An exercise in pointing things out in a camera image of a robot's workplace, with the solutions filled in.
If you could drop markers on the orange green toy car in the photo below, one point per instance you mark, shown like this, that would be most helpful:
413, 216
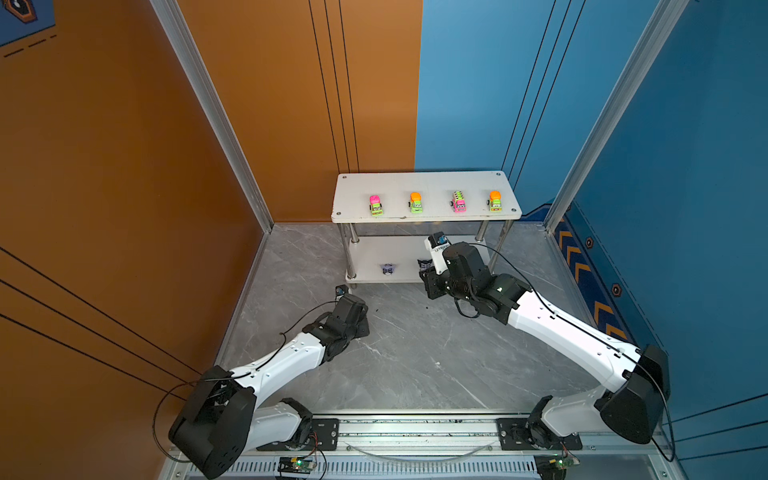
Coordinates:
495, 201

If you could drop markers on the right aluminium corner post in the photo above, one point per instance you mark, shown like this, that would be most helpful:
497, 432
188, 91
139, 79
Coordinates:
651, 41

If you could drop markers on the white two-tier shelf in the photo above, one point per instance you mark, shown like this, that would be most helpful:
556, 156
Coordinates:
365, 254

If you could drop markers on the aluminium corner post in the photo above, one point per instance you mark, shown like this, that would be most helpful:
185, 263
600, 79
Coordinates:
651, 41
174, 25

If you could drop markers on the green orange toy truck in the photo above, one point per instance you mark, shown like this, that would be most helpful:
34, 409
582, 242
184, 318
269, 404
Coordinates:
415, 203

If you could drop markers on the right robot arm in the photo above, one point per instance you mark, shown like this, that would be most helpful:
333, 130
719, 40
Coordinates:
633, 389

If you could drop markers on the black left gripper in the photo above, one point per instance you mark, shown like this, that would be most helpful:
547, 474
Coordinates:
364, 328

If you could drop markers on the left aluminium corner post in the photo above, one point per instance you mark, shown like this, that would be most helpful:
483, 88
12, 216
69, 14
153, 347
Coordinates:
174, 25

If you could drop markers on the circuit board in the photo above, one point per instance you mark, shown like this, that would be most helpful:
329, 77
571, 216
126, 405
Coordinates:
555, 467
297, 467

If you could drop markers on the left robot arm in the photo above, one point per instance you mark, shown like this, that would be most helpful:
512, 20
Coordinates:
222, 416

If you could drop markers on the left circuit board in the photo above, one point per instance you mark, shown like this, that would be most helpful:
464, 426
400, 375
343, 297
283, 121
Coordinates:
297, 467

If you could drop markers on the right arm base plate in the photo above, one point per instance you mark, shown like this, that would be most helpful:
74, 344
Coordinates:
521, 434

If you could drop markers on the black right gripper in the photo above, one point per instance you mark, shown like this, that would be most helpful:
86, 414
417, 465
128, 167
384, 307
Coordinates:
430, 277

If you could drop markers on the right circuit board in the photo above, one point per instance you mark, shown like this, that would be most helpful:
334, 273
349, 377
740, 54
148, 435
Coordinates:
555, 467

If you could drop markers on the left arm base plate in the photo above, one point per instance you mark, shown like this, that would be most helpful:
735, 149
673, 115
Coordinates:
319, 432

